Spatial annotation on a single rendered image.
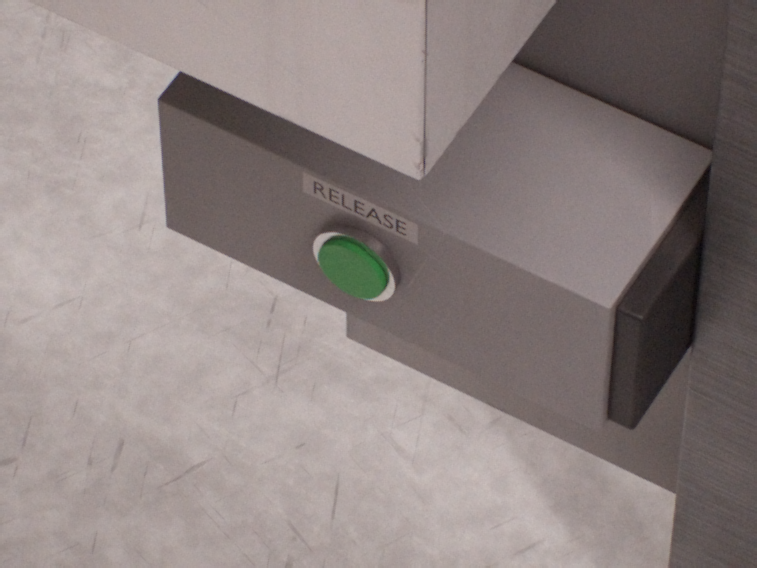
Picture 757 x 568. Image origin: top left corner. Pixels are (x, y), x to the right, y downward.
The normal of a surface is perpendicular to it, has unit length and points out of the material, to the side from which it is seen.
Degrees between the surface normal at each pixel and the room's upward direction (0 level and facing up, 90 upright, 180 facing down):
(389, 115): 90
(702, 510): 90
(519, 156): 0
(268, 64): 90
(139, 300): 0
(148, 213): 0
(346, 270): 90
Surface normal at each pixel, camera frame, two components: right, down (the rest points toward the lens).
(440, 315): -0.51, 0.69
